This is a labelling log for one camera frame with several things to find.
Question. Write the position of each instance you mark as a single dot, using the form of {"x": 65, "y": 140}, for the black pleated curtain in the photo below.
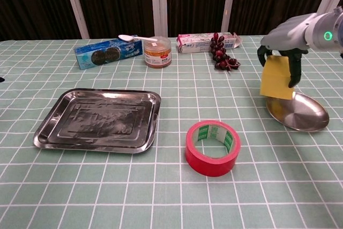
{"x": 32, "y": 3}

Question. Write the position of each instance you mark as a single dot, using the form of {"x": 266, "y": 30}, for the blue cookie box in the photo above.
{"x": 107, "y": 54}

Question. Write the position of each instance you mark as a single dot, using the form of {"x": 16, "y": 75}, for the clear jar amber contents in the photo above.
{"x": 156, "y": 54}

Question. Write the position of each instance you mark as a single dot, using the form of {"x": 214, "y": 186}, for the white plastic spoon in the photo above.
{"x": 126, "y": 37}

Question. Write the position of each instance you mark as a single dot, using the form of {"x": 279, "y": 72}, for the green checkered tablecloth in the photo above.
{"x": 134, "y": 191}

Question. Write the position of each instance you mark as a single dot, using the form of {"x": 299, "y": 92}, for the rectangular steel tray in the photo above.
{"x": 96, "y": 121}

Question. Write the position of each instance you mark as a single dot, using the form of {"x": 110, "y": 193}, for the dark red grape bunch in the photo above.
{"x": 219, "y": 52}

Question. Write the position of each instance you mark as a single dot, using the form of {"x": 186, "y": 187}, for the round steel plate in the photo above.
{"x": 302, "y": 113}

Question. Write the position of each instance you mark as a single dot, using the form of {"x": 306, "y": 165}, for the red tape roll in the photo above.
{"x": 209, "y": 164}

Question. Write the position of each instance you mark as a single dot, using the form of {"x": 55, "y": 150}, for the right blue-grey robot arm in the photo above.
{"x": 327, "y": 28}

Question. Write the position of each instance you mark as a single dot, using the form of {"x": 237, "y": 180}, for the pink toothpaste box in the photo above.
{"x": 198, "y": 44}

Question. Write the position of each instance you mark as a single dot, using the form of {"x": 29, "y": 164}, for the yellow cube block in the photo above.
{"x": 276, "y": 78}

